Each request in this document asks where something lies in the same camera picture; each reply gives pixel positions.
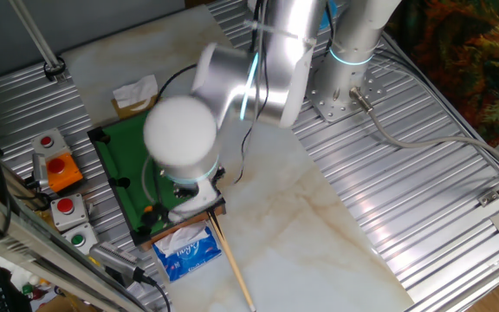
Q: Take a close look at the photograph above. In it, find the ribbed silver camera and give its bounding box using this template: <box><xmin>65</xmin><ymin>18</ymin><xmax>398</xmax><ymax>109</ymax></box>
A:
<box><xmin>88</xmin><ymin>241</ymin><xmax>146</xmax><ymax>283</ymax></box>

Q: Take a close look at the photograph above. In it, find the metal tripod pole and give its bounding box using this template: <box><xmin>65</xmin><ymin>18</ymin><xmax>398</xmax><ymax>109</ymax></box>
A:
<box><xmin>9</xmin><ymin>0</ymin><xmax>67</xmax><ymax>83</ymax></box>

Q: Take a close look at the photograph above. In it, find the small metal bracket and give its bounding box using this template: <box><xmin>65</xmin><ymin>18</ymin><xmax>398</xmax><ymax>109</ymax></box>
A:
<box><xmin>477</xmin><ymin>188</ymin><xmax>499</xmax><ymax>207</ymax></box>

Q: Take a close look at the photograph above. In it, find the blue tissue pack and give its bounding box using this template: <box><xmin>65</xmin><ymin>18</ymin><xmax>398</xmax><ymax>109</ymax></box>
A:
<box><xmin>152</xmin><ymin>220</ymin><xmax>224</xmax><ymax>283</ymax></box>

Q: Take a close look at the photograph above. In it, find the grey box large red button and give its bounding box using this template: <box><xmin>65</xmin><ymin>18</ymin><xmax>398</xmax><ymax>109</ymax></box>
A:
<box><xmin>49</xmin><ymin>192</ymin><xmax>90</xmax><ymax>232</ymax></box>

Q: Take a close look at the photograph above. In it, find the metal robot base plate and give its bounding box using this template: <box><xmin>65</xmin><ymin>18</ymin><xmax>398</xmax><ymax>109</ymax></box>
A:
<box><xmin>301</xmin><ymin>55</ymin><xmax>387</xmax><ymax>123</ymax></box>

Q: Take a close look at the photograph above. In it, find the grey box small red button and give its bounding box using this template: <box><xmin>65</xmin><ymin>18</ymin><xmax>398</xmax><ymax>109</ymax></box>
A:
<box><xmin>30</xmin><ymin>127</ymin><xmax>72</xmax><ymax>158</ymax></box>

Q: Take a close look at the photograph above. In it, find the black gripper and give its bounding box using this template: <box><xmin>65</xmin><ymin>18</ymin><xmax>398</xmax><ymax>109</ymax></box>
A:
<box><xmin>171</xmin><ymin>183</ymin><xmax>200</xmax><ymax>201</ymax></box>

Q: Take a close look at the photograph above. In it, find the colourful patterned cloth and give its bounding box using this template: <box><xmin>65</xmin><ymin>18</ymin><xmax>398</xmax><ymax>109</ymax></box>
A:
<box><xmin>386</xmin><ymin>0</ymin><xmax>499</xmax><ymax>148</ymax></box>

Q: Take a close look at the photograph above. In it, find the green mini pool table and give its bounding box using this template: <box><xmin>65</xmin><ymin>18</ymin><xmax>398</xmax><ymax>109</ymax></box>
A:
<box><xmin>87</xmin><ymin>110</ymin><xmax>227</xmax><ymax>252</ymax></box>

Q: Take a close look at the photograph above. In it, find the black camera cable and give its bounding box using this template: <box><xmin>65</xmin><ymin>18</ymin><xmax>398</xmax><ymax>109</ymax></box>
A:
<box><xmin>143</xmin><ymin>275</ymin><xmax>172</xmax><ymax>312</ymax></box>

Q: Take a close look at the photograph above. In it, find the small silver camera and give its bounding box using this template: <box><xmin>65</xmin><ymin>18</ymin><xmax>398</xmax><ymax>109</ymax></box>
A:
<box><xmin>31</xmin><ymin>152</ymin><xmax>50</xmax><ymax>190</ymax></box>

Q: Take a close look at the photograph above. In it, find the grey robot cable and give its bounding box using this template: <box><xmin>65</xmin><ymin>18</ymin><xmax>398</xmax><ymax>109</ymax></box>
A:
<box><xmin>348</xmin><ymin>86</ymin><xmax>499</xmax><ymax>174</ymax></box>

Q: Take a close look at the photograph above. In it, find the wooden pool cue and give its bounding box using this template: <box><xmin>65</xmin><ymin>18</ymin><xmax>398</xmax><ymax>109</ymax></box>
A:
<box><xmin>207</xmin><ymin>210</ymin><xmax>257</xmax><ymax>312</ymax></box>

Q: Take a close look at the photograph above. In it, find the black pole clamp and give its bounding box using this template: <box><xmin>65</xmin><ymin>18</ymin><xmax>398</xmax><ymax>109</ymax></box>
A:
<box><xmin>43</xmin><ymin>55</ymin><xmax>68</xmax><ymax>82</ymax></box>

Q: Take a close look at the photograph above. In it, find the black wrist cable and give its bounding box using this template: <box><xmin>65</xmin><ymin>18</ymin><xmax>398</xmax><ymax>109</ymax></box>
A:
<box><xmin>156</xmin><ymin>0</ymin><xmax>271</xmax><ymax>185</ymax></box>

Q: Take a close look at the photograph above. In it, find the aluminium frame bar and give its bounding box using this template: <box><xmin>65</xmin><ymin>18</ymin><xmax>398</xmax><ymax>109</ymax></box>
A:
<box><xmin>0</xmin><ymin>181</ymin><xmax>146</xmax><ymax>312</ymax></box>

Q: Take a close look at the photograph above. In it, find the gold tissue pack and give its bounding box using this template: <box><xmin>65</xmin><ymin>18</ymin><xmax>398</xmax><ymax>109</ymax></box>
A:
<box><xmin>111</xmin><ymin>74</ymin><xmax>165</xmax><ymax>120</ymax></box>

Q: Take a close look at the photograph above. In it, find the grey box green button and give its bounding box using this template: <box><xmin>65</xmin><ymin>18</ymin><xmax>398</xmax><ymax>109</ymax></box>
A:
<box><xmin>61</xmin><ymin>222</ymin><xmax>100</xmax><ymax>256</ymax></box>

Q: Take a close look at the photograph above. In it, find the orange box red button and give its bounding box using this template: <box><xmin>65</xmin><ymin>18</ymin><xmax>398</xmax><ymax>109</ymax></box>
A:
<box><xmin>43</xmin><ymin>152</ymin><xmax>85</xmax><ymax>193</ymax></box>

